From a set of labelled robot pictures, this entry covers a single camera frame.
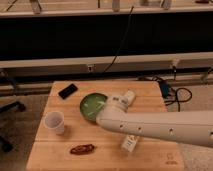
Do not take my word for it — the clear plastic bottle white label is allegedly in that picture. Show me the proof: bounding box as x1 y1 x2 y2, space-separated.
121 135 139 152

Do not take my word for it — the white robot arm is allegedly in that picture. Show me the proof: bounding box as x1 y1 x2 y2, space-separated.
96 95 213 148

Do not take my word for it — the green ceramic bowl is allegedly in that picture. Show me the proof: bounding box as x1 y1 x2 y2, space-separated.
80 93 107 122

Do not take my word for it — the small white container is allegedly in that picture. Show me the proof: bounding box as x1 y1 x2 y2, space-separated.
124 90 136 105

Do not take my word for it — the black smartphone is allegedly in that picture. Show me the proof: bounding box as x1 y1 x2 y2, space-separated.
58 84 78 99

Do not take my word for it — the blue power adapter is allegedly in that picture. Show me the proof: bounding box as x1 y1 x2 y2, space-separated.
159 82 170 98

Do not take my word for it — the white paper cup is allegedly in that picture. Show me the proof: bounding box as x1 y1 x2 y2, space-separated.
44 111 65 135

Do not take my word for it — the dried red chili pepper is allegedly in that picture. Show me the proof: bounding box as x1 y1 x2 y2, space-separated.
70 144 95 155

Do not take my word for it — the black office chair base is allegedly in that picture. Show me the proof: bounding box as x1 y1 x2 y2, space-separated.
0 69 27 154

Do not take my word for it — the black hanging cable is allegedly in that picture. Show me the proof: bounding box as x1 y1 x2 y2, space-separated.
101 5 136 74

